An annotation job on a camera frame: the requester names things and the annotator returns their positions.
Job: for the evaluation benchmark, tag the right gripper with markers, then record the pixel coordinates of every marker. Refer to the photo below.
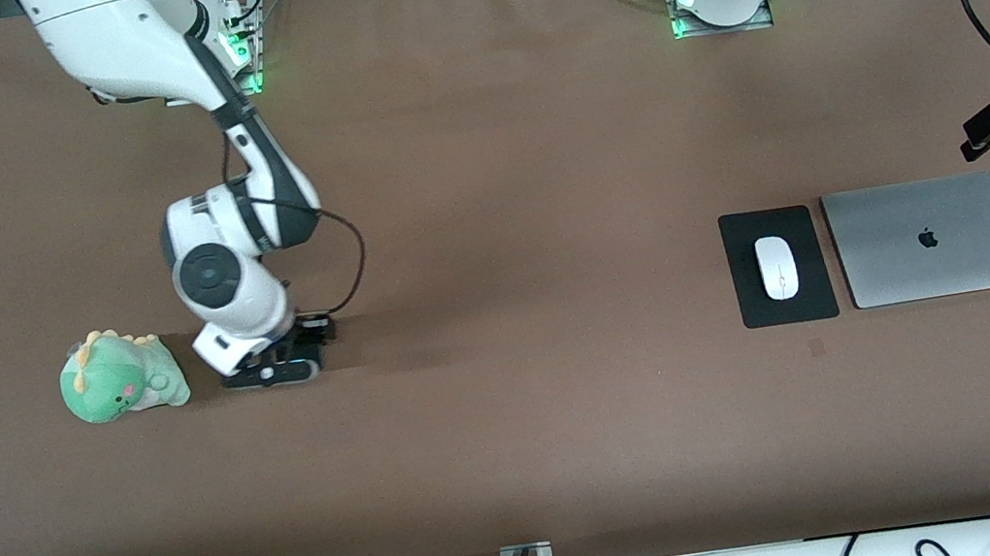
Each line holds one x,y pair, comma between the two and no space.
313,329

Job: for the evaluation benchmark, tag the white computer mouse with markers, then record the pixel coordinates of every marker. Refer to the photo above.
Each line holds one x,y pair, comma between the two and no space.
777,267

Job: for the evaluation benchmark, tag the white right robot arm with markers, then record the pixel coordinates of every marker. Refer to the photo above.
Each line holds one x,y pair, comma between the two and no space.
126,39

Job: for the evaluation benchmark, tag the black mouse pad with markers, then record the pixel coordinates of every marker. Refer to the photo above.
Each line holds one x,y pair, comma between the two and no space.
748,299

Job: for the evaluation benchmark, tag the silver laptop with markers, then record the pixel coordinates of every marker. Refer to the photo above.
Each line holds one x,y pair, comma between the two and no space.
894,257

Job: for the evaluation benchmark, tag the green dinosaur plush toy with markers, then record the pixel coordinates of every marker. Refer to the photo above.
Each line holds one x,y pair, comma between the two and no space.
118,383

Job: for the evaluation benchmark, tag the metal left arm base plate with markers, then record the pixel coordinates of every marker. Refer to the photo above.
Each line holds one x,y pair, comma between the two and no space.
694,31

